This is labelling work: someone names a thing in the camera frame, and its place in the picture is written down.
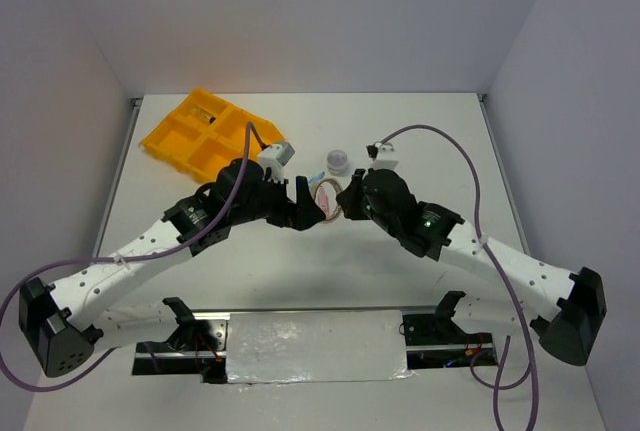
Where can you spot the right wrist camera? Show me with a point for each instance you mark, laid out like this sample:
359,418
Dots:
382,156

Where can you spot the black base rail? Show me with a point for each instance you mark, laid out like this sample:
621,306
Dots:
431,343

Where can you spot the silver foil covered plate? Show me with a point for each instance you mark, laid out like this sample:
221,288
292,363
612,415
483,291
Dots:
310,347

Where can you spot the jar of paper clips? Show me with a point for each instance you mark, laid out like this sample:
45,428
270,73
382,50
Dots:
337,162

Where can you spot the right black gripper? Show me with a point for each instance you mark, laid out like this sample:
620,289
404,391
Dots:
349,197

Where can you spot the clear tape roll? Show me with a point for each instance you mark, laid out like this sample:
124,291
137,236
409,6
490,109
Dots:
336,209

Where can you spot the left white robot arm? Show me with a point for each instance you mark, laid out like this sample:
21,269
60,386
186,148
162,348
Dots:
66,320

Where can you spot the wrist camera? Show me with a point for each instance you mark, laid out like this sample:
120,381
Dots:
382,156
276,156

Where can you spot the blue highlighter pen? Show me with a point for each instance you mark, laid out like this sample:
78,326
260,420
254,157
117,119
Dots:
315,179

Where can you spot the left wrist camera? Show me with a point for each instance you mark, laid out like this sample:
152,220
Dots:
276,156

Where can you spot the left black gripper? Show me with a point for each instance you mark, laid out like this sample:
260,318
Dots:
299,214

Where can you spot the yellow compartment tray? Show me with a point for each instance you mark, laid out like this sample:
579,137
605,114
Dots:
200,150

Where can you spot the pink highlighter pen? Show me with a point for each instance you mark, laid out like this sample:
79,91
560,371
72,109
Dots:
322,200

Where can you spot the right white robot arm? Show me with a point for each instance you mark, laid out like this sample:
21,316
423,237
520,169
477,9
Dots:
564,308

